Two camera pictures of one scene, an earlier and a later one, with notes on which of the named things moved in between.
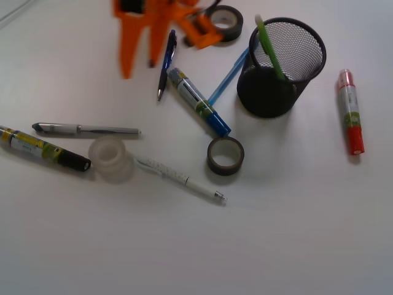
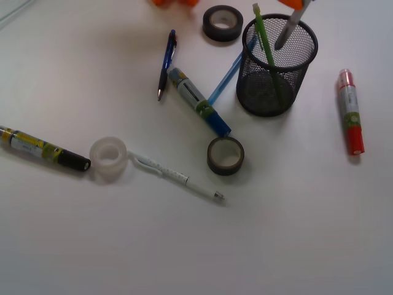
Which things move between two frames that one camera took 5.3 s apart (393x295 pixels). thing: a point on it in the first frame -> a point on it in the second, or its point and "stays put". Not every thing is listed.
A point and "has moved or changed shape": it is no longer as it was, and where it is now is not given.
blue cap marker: [207, 113] stays put
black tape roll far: [227, 21] stays put
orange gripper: [134, 16] -> [174, 3]
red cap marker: [349, 95] stays put
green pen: [269, 47] has moved or changed shape
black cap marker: [43, 149] stays put
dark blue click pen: [172, 44] stays put
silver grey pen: [77, 128] -> [290, 26]
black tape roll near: [225, 155] stays put
